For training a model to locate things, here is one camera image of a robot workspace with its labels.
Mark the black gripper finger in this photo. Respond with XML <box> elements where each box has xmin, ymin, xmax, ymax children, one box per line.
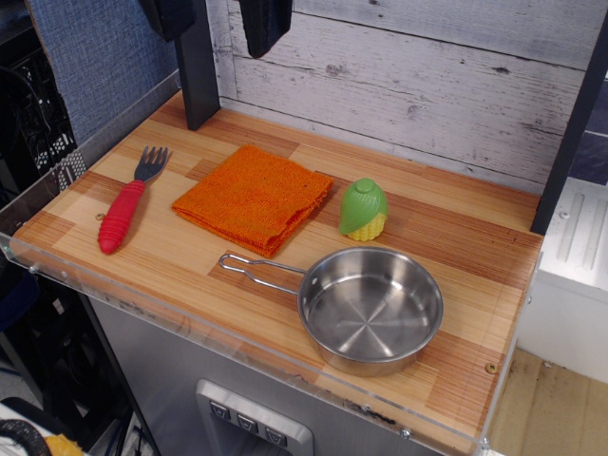
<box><xmin>239</xmin><ymin>0</ymin><xmax>293</xmax><ymax>59</ymax></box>
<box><xmin>139</xmin><ymin>0</ymin><xmax>196</xmax><ymax>42</ymax></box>

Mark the green and yellow toy corn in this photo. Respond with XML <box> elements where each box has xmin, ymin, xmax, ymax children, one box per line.
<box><xmin>338</xmin><ymin>178</ymin><xmax>389</xmax><ymax>241</ymax></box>

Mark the stainless steel pot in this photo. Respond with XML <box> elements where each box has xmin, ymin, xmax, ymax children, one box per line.
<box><xmin>218</xmin><ymin>246</ymin><xmax>445</xmax><ymax>377</ymax></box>

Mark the orange folded cloth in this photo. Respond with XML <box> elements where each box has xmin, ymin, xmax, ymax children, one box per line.
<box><xmin>172</xmin><ymin>145</ymin><xmax>333</xmax><ymax>258</ymax></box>

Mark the silver button panel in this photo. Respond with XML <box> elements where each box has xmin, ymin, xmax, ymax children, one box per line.
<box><xmin>196</xmin><ymin>379</ymin><xmax>314</xmax><ymax>455</ymax></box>

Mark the white toy sink unit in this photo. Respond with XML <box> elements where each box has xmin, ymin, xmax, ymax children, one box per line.
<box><xmin>517</xmin><ymin>178</ymin><xmax>607</xmax><ymax>383</ymax></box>

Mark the dark grey left post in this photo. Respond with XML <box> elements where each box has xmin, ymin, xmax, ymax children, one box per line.
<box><xmin>175</xmin><ymin>0</ymin><xmax>220</xmax><ymax>131</ymax></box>

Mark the dark grey post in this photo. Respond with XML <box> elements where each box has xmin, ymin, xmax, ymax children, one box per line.
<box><xmin>530</xmin><ymin>17</ymin><xmax>607</xmax><ymax>236</ymax></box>
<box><xmin>175</xmin><ymin>0</ymin><xmax>220</xmax><ymax>131</ymax></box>

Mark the red handled toy fork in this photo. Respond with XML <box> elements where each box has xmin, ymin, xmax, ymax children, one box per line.
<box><xmin>97</xmin><ymin>146</ymin><xmax>170</xmax><ymax>255</ymax></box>

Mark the dark grey right post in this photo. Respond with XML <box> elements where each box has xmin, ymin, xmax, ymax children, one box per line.
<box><xmin>530</xmin><ymin>17</ymin><xmax>607</xmax><ymax>236</ymax></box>

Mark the black sleeved cable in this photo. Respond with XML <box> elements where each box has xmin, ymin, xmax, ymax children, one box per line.
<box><xmin>0</xmin><ymin>417</ymin><xmax>51</xmax><ymax>456</ymax></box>

